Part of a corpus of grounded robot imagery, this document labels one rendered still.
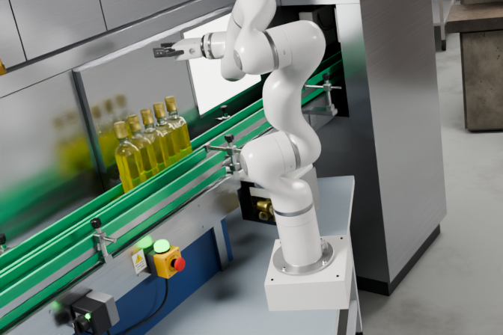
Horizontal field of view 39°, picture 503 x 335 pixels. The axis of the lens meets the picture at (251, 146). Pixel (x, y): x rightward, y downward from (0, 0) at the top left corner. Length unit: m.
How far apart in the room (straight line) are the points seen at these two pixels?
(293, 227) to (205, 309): 0.40
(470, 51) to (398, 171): 1.86
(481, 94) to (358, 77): 2.20
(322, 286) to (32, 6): 1.16
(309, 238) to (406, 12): 1.48
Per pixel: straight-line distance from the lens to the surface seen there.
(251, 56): 1.68
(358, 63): 2.97
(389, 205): 3.27
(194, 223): 2.24
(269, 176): 1.96
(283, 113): 1.83
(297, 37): 1.71
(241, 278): 2.35
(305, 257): 2.13
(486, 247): 3.84
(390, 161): 3.22
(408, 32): 3.31
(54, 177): 2.23
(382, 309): 3.41
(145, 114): 2.24
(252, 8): 1.76
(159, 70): 2.46
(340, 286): 2.09
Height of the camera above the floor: 1.98
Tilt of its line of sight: 21 degrees down
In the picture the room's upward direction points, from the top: 10 degrees counter-clockwise
